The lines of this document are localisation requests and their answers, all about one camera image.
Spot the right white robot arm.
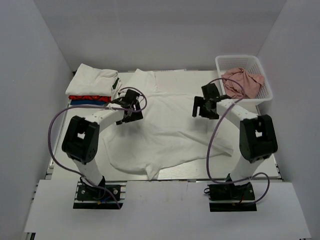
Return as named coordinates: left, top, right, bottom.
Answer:
left=192, top=82, right=278, bottom=200

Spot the folded red t-shirt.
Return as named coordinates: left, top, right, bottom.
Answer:
left=68, top=95, right=112, bottom=103

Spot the white plastic basket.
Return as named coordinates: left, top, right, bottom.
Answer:
left=215, top=55, right=273, bottom=106

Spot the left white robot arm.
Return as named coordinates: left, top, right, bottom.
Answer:
left=62, top=87, right=146, bottom=200

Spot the pink crumpled t-shirt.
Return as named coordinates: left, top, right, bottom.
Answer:
left=221, top=67, right=265, bottom=99

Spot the white t-shirt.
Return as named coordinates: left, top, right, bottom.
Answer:
left=65, top=63, right=122, bottom=100
left=98, top=69, right=234, bottom=180

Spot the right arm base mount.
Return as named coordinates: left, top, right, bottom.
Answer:
left=203, top=182, right=257, bottom=213

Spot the folded blue t-shirt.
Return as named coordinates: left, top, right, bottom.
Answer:
left=70, top=99, right=106, bottom=106

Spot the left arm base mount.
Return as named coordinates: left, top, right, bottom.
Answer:
left=73, top=179, right=126, bottom=210

